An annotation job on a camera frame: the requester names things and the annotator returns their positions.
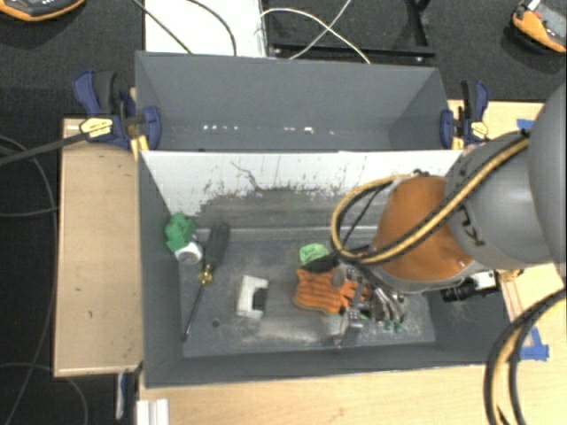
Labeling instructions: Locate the black cylinder on white bracket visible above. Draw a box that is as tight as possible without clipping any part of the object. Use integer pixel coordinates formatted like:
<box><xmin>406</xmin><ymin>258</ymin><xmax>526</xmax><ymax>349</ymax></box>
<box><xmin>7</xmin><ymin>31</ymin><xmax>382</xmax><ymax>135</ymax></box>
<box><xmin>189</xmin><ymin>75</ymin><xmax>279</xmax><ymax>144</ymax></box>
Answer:
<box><xmin>439</xmin><ymin>269</ymin><xmax>498</xmax><ymax>304</ymax></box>

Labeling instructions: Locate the green bottle with white cap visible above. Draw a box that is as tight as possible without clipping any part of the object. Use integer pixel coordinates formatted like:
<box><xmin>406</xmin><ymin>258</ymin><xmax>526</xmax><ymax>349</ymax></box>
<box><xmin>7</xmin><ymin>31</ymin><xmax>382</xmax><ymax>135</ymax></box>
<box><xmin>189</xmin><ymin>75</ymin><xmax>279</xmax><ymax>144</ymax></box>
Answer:
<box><xmin>165</xmin><ymin>212</ymin><xmax>205</xmax><ymax>266</ymax></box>

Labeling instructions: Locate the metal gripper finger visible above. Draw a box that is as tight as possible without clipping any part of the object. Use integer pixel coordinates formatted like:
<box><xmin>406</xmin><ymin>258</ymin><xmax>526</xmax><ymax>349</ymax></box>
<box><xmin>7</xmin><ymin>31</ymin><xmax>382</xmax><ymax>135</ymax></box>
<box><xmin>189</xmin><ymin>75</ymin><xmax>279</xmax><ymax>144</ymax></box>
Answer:
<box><xmin>331</xmin><ymin>265</ymin><xmax>361</xmax><ymax>290</ymax></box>
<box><xmin>338</xmin><ymin>309</ymin><xmax>367</xmax><ymax>350</ymax></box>

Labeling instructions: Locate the white plastic block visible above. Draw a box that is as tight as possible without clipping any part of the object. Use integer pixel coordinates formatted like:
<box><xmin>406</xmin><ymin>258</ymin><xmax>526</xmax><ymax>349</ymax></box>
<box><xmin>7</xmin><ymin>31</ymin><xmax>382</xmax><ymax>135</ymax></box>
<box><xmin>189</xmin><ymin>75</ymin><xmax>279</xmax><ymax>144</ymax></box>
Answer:
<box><xmin>234</xmin><ymin>274</ymin><xmax>270</xmax><ymax>320</ymax></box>

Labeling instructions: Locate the black handled screwdriver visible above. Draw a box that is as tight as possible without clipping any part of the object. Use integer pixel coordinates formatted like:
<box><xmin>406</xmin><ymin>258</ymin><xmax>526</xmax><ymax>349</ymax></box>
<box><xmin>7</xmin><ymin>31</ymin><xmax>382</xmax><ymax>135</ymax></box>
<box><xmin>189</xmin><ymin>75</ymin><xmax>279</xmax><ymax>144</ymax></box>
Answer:
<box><xmin>181</xmin><ymin>221</ymin><xmax>232</xmax><ymax>343</ymax></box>

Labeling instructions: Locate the pale wood board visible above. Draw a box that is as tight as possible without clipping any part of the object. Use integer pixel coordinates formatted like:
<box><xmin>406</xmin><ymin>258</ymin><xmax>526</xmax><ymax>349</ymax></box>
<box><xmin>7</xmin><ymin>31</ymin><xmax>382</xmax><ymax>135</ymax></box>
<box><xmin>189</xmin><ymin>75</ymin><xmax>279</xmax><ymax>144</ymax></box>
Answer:
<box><xmin>53</xmin><ymin>117</ymin><xmax>144</xmax><ymax>378</ymax></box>

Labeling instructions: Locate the green and black soft toy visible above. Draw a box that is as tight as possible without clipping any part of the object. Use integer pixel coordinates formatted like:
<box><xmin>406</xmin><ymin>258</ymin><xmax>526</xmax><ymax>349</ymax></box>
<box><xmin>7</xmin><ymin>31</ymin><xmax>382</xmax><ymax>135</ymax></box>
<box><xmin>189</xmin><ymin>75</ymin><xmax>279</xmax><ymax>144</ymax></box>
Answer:
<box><xmin>299</xmin><ymin>242</ymin><xmax>339</xmax><ymax>274</ymax></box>

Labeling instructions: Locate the grey metal bin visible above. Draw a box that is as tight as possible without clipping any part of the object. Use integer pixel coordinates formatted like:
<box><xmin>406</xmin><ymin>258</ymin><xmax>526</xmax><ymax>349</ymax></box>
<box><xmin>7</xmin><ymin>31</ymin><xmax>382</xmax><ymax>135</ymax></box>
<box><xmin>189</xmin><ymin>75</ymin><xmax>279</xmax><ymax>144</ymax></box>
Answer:
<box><xmin>134</xmin><ymin>50</ymin><xmax>511</xmax><ymax>390</ymax></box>

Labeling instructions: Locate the orange striped cloth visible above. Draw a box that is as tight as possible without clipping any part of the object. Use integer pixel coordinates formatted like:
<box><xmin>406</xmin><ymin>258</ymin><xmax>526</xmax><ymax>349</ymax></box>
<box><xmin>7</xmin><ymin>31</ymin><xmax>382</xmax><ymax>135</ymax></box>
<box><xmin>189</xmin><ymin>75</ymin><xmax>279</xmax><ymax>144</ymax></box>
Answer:
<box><xmin>292</xmin><ymin>267</ymin><xmax>369</xmax><ymax>318</ymax></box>

